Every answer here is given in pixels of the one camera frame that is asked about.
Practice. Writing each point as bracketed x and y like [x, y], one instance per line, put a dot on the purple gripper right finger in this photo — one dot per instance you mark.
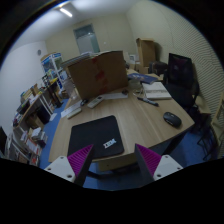
[153, 166]

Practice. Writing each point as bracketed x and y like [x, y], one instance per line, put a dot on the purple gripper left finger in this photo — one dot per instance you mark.
[73, 168]

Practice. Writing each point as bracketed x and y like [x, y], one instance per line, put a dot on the black IBM mouse pad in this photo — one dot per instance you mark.
[103, 134]

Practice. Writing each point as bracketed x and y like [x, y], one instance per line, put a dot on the black computer mouse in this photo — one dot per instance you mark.
[172, 119]

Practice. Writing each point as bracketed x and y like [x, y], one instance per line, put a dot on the white keyboard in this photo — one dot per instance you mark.
[70, 109]

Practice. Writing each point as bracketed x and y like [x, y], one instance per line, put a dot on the black marker pen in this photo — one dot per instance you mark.
[148, 101]

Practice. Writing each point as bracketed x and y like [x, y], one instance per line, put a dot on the side desk with clutter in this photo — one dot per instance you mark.
[38, 101]

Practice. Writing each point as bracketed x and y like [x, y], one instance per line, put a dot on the white remote control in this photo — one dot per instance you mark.
[95, 102]

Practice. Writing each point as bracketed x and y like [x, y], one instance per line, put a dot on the white closed book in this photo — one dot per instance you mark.
[156, 91]

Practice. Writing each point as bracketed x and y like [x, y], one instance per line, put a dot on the white paper sheet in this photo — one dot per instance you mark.
[114, 96]

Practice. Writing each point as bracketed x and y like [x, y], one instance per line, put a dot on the blue book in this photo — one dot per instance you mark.
[142, 78]

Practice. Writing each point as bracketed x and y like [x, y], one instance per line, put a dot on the large brown cardboard box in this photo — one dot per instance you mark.
[99, 75]

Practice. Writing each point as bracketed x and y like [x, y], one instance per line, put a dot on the black office chair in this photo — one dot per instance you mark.
[180, 81]

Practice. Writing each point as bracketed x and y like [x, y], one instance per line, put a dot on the blue white display shelf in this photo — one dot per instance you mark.
[52, 67]

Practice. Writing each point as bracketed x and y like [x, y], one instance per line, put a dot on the tall open cardboard box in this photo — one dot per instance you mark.
[146, 52]

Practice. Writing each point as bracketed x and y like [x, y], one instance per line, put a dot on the ceiling light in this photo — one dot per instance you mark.
[66, 12]

